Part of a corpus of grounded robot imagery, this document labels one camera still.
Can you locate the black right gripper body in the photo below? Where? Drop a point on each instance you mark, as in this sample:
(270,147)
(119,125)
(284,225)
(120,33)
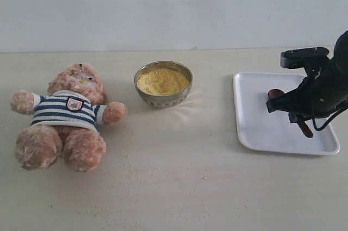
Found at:
(323,95)

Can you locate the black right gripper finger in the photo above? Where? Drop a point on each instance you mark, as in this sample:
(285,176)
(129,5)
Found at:
(281,101)

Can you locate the dark red wooden spoon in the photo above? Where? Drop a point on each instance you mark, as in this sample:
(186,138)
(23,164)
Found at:
(305,129)

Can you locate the teddy bear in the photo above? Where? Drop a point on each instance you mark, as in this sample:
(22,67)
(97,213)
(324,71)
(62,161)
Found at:
(64,122)

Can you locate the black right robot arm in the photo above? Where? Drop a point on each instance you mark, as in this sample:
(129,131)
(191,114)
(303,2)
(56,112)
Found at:
(340,52)

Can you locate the white rectangular plastic tray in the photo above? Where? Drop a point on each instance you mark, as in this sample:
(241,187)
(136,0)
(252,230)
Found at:
(260,130)

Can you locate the steel bowl of yellow grain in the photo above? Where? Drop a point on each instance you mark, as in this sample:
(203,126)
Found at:
(163,84)

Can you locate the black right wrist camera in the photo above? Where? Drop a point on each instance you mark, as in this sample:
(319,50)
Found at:
(308,58)

